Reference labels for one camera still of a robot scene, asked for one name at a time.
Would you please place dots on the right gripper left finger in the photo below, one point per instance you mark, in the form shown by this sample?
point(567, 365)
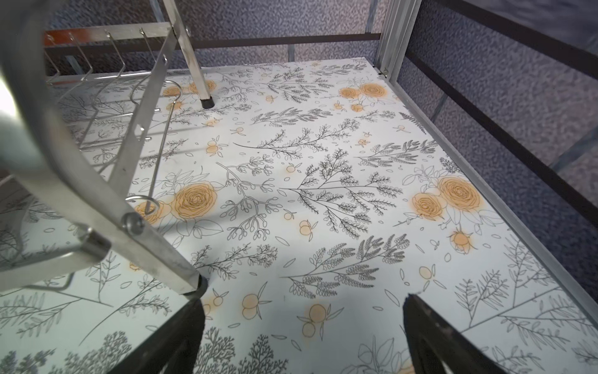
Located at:
point(173, 348)

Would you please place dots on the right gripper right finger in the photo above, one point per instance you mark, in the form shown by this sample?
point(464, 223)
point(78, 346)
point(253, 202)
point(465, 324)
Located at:
point(435, 345)

